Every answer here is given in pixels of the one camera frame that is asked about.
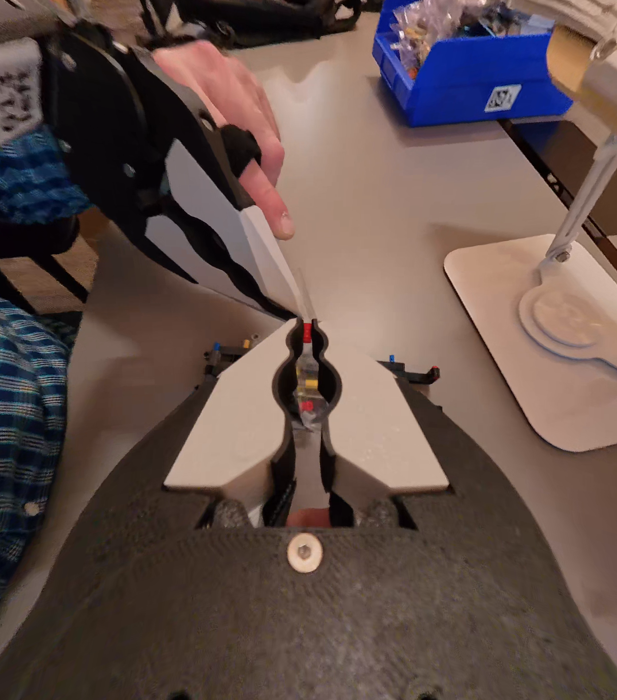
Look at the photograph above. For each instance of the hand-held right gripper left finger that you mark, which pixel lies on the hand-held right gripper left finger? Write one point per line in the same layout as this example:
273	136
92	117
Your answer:
221	421

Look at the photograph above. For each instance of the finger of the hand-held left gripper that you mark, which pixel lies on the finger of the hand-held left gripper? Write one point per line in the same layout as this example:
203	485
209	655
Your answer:
204	180
177	240

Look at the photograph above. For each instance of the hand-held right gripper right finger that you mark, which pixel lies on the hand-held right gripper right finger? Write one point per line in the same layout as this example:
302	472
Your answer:
390	432

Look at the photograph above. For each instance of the lego chassis assembly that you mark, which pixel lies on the lego chassis assembly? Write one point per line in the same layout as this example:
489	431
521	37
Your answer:
418	376

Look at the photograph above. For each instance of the clear plastic bag of pieces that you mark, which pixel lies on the clear plastic bag of pieces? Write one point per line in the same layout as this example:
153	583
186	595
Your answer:
308	383

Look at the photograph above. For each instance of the blue plastic storage bin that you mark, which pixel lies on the blue plastic storage bin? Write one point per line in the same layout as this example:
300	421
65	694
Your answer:
450	82

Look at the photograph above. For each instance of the person's left forearm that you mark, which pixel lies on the person's left forearm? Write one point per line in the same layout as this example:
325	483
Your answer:
13	180

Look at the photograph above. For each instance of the clear bags of lego pieces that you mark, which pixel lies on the clear bags of lego pieces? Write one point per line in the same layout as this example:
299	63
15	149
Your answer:
429	22

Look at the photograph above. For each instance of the person's left hand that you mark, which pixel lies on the person's left hand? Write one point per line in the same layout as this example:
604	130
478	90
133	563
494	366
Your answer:
232	87

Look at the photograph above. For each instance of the white desk stand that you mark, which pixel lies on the white desk stand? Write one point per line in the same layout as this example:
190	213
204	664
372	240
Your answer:
505	328

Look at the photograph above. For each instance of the black chair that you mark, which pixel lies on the black chair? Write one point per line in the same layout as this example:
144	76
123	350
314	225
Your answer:
13	240

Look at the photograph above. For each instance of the black bag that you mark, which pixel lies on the black bag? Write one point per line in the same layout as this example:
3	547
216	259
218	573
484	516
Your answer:
264	16

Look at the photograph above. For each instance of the person's plaid shirt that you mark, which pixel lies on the person's plaid shirt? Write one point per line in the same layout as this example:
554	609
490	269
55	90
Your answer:
2	410

